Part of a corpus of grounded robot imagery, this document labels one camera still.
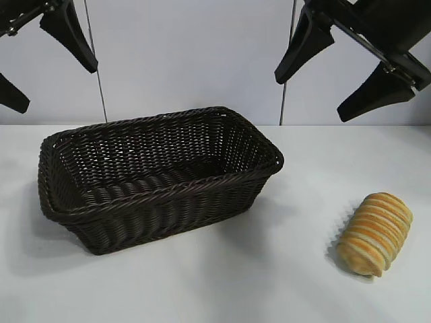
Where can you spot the dark brown woven basket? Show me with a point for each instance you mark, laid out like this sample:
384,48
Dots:
151,218

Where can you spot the long striped bread roll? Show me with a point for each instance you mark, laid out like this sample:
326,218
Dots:
373,232

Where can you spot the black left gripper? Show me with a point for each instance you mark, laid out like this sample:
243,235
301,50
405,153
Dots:
23,13

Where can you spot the thin dark vertical strip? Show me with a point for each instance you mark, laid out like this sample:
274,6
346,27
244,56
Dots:
101,91
283,101

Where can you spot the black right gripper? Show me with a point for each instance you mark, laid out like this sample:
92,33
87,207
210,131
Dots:
387,27

